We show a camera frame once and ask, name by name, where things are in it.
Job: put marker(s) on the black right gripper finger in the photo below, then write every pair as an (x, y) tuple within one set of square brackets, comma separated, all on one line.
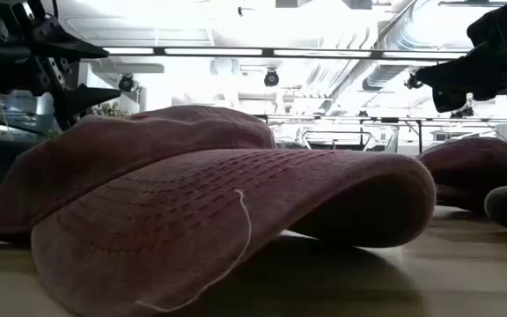
[(465, 72), (449, 99)]

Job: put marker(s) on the dark-framed glass partition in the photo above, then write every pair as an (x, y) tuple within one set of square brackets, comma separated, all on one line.
[(20, 110)]

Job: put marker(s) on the black ceiling spotlight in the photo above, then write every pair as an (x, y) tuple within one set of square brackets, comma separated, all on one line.
[(412, 82), (271, 78), (126, 83)]

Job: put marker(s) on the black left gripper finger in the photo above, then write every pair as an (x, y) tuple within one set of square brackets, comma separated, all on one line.
[(60, 46), (82, 99)]

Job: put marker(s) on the maroon cap with thread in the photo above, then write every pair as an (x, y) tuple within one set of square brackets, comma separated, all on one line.
[(192, 198)]

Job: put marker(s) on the long ceiling light bar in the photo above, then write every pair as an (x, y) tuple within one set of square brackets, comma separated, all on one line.
[(218, 51)]

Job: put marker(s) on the green potted plant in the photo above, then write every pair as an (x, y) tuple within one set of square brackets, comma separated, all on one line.
[(108, 110)]

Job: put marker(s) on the maroon baseball cap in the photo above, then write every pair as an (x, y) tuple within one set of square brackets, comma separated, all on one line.
[(469, 163)]

